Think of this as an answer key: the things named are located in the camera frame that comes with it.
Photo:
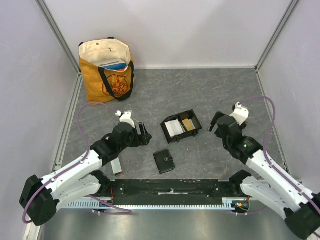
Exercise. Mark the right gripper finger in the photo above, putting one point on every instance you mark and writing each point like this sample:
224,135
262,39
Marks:
219,115
212,124

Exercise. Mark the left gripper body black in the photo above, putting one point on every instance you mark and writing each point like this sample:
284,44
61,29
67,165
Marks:
138,140

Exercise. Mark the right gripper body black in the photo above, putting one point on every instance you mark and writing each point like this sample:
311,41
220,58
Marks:
219,122

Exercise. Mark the black leather card holder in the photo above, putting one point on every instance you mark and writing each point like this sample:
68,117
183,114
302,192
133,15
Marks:
164,161

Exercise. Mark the black plastic card bin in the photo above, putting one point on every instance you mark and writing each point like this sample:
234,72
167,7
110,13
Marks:
189,114

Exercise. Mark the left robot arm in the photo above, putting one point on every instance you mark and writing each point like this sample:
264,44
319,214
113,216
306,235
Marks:
42,197

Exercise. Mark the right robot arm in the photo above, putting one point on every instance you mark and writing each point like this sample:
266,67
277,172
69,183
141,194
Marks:
297,205

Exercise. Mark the gold card in bin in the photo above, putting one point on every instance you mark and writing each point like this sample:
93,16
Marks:
188,124

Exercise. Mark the stack of white cards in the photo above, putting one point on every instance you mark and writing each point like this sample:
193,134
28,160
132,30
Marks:
174,128

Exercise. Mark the clear acrylic rectangular block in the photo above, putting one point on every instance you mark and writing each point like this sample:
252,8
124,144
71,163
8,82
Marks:
116,166

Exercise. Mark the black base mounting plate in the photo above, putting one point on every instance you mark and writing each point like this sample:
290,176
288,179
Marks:
168,191

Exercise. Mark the blue book in bag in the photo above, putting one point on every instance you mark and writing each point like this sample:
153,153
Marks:
116,64

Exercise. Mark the orange canvas tote bag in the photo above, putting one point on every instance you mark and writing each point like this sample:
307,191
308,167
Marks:
104,85

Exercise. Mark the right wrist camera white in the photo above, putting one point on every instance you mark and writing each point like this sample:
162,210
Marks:
240,113

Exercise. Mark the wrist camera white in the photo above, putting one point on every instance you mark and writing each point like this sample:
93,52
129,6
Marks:
125,117
240,113

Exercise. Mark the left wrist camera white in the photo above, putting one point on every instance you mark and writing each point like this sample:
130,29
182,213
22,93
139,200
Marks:
125,117

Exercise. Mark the aluminium frame rail front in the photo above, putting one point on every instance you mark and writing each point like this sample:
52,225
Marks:
91,184

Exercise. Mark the slotted cable duct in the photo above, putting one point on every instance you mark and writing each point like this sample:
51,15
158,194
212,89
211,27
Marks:
225,204

